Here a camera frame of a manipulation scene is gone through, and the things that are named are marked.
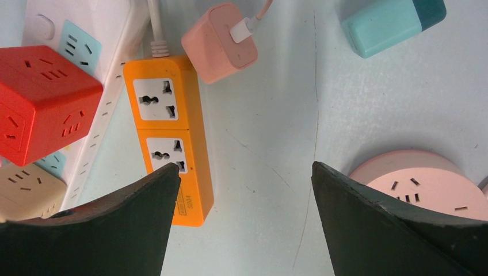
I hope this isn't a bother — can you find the pink round power strip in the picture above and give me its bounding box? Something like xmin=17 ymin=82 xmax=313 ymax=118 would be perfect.
xmin=350 ymin=149 xmax=487 ymax=221

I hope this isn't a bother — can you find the salmon pink charger plug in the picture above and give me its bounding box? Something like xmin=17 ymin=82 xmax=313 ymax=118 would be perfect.
xmin=181 ymin=2 xmax=258 ymax=84

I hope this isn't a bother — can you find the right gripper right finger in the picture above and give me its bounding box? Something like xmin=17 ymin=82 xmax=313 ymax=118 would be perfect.
xmin=311 ymin=162 xmax=487 ymax=275

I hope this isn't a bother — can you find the red cube socket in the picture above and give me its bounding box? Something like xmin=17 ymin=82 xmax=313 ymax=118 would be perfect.
xmin=1 ymin=45 xmax=103 ymax=166

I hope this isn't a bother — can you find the orange power strip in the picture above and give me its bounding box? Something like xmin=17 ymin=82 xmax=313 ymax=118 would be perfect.
xmin=123 ymin=55 xmax=214 ymax=227

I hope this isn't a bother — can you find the white multicolour power strip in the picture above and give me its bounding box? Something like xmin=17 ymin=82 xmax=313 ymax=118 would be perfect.
xmin=22 ymin=1 xmax=150 ymax=210

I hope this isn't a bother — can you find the beige dragon cube adapter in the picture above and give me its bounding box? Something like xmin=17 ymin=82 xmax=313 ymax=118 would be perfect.
xmin=1 ymin=163 xmax=67 ymax=223

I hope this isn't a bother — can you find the white bundled cable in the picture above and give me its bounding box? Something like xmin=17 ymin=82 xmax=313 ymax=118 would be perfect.
xmin=146 ymin=0 xmax=170 ymax=59

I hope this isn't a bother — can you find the teal small charger plug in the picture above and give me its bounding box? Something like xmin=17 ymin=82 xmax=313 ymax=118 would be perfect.
xmin=341 ymin=0 xmax=447 ymax=59

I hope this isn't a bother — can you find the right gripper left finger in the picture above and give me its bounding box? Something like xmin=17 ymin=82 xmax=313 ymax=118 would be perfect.
xmin=1 ymin=163 xmax=181 ymax=275

